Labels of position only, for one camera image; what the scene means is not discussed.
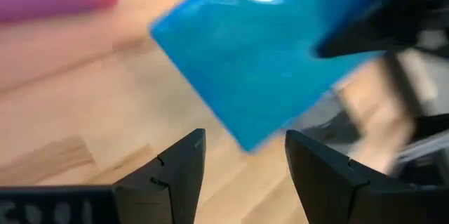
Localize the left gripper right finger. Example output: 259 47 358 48
285 129 449 224

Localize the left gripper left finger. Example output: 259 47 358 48
0 128 207 224

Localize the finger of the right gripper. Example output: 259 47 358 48
313 0 415 60

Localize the blue jewel case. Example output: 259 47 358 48
149 0 385 153

